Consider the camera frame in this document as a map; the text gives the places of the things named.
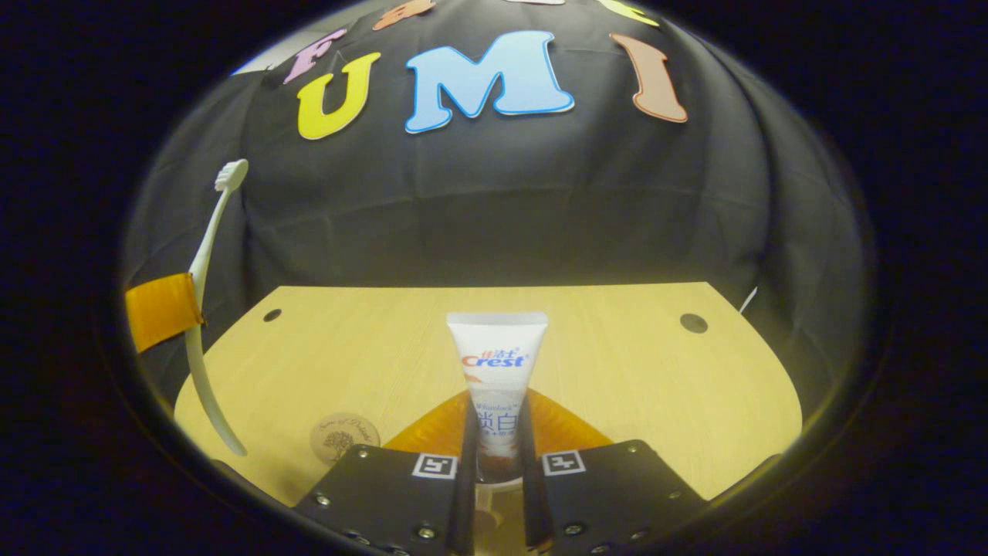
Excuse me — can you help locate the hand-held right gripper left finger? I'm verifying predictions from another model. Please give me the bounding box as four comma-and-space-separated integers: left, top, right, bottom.
293, 390, 480, 556

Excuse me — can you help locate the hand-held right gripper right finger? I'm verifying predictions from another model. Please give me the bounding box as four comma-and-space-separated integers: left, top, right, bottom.
517, 388, 708, 556

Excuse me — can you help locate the round brown coaster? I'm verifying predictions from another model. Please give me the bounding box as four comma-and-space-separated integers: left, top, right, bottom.
310, 413, 381, 465

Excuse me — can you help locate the black backdrop cloth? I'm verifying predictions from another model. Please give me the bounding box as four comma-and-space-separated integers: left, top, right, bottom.
120, 0, 869, 433

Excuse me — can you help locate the white toothpaste tube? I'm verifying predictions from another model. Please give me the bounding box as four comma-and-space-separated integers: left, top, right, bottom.
446, 311, 549, 495

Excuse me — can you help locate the wooden desktop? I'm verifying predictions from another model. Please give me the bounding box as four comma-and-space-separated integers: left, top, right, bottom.
174, 284, 804, 510

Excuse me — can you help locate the pale green toothbrush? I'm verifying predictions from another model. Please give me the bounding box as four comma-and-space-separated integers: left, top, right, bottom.
185, 159, 249, 456

